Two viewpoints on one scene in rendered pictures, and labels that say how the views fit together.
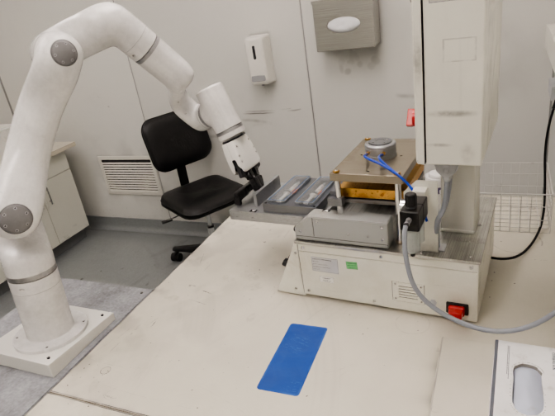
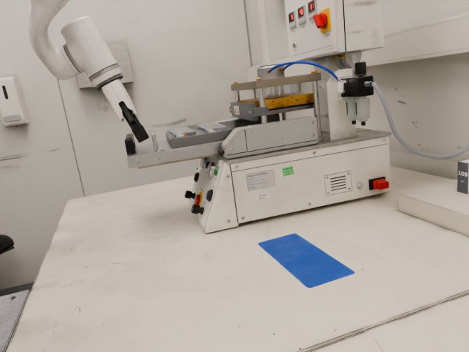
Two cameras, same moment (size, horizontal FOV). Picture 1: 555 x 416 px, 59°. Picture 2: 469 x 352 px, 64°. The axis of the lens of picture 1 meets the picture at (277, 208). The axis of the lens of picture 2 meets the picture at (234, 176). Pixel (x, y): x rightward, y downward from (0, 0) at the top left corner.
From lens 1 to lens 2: 0.87 m
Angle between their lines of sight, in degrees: 42
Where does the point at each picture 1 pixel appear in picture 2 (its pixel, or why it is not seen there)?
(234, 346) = (227, 277)
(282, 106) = (39, 147)
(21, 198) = not seen: outside the picture
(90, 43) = not seen: outside the picture
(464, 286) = (380, 159)
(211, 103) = (88, 35)
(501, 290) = not seen: hidden behind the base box
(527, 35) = (235, 75)
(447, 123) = (359, 12)
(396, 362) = (383, 225)
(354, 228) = (287, 129)
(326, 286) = (262, 204)
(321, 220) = (255, 130)
